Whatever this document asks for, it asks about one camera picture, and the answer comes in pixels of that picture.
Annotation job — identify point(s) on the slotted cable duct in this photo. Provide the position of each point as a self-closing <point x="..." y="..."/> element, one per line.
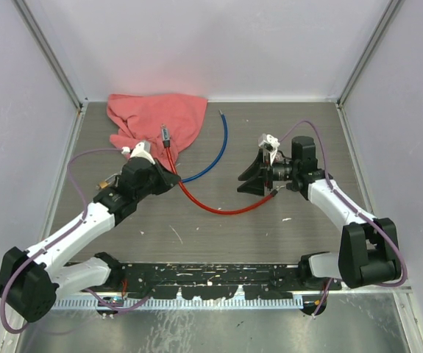
<point x="238" y="302"/>

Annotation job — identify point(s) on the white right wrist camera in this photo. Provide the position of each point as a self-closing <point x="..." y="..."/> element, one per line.
<point x="269" y="145"/>

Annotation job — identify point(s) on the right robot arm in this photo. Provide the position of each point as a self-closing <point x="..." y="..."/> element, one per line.
<point x="368" y="250"/>

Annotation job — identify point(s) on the pink cloth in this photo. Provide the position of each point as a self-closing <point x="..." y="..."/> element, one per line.
<point x="142" y="117"/>

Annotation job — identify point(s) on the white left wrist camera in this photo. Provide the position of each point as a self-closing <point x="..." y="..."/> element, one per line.
<point x="141" y="149"/>

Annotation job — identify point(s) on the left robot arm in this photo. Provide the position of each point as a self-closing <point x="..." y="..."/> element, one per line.
<point x="31" y="281"/>

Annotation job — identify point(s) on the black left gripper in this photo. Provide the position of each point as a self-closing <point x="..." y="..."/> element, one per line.
<point x="168" y="179"/>

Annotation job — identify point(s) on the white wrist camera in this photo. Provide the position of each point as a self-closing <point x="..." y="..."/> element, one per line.
<point x="141" y="149"/>
<point x="269" y="145"/>

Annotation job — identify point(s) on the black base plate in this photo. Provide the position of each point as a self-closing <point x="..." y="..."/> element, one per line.
<point x="211" y="281"/>

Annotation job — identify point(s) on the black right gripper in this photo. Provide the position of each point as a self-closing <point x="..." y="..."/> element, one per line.
<point x="255" y="183"/>

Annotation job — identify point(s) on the brass padlock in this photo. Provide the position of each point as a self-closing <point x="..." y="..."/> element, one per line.
<point x="109" y="182"/>

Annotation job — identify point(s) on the blue cable lock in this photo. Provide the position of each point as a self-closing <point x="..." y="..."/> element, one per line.
<point x="204" y="154"/>

